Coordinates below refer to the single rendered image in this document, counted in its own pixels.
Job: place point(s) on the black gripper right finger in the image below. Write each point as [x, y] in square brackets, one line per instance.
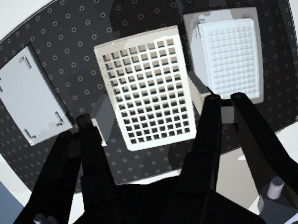
[272, 169]

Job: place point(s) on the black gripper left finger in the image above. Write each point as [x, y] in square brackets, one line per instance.
[51, 199]

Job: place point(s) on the white well plate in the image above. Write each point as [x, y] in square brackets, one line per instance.
[241, 53]
[168, 98]

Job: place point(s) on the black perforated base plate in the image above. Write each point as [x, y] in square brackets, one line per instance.
[63, 34]

